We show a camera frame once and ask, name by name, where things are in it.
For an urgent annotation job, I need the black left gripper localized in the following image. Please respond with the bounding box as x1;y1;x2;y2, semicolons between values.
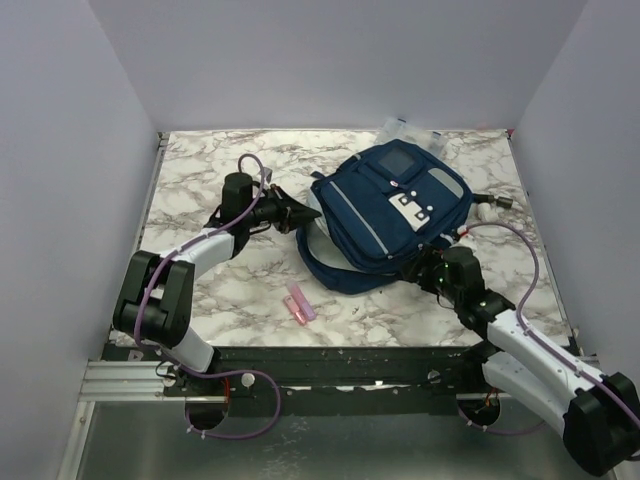
244;183;321;234

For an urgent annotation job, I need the navy blue student backpack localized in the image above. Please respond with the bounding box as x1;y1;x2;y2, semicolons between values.
296;139;474;295

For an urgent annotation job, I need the pink highlighter pen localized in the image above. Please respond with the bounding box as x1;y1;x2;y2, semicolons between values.
287;282;317;322

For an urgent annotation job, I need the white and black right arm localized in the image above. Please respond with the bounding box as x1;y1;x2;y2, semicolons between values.
403;247;639;476

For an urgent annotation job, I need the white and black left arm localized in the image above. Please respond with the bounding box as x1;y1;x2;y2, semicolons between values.
112;172;321;395

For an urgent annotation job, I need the black and white cylinder tool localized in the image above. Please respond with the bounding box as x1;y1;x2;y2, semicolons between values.
473;193;513;222

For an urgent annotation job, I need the clear plastic screw organiser box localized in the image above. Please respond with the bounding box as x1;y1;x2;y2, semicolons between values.
374;118;447;158

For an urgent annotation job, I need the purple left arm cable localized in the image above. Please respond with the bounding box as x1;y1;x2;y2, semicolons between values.
134;153;282;441

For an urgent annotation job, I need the aluminium front mounting rail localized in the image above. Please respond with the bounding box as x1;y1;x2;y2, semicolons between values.
59;343;584;479

